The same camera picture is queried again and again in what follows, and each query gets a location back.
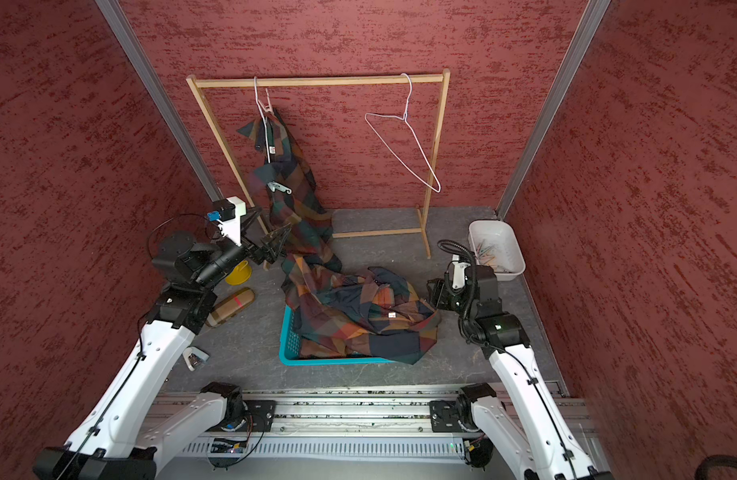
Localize mint green clothespin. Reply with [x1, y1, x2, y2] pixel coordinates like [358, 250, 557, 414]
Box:
[266, 181, 292, 195]

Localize plaid long-sleeve shirt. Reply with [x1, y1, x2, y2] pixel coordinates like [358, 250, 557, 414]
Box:
[282, 254, 442, 365]

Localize white wire hanger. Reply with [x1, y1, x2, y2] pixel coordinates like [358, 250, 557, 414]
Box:
[364, 73, 442, 193]
[252, 77, 274, 163]

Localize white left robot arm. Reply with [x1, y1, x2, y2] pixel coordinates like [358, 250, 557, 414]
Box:
[32, 220, 290, 479]

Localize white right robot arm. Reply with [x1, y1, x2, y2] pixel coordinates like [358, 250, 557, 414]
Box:
[428, 239, 612, 479]

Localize yellow metal bucket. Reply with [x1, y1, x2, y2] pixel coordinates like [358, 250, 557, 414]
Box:
[224, 260, 252, 286]

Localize brown cardboard tube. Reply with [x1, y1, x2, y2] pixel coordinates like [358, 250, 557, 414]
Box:
[206, 287, 256, 328]

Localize white plastic bin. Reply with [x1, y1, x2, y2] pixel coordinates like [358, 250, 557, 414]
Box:
[469, 220, 526, 282]

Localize teal plastic basket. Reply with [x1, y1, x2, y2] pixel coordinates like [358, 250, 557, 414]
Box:
[278, 307, 391, 367]

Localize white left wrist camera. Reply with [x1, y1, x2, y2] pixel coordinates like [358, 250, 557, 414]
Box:
[206, 196, 246, 246]

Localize small white triangular bracket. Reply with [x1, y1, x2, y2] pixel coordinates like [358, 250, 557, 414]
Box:
[182, 346, 210, 372]

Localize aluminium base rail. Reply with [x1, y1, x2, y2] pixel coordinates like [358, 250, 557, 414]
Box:
[82, 383, 616, 480]

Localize wooden clothes rack frame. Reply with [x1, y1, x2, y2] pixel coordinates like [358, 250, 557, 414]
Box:
[186, 68, 451, 258]

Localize aluminium corner post left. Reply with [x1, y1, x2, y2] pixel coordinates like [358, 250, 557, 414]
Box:
[94, 0, 222, 201]

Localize aluminium corner post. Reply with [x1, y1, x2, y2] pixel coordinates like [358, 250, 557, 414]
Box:
[496, 0, 611, 220]
[94, 0, 222, 201]

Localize aluminium corner post right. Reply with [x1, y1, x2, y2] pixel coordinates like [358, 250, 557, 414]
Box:
[496, 0, 611, 220]

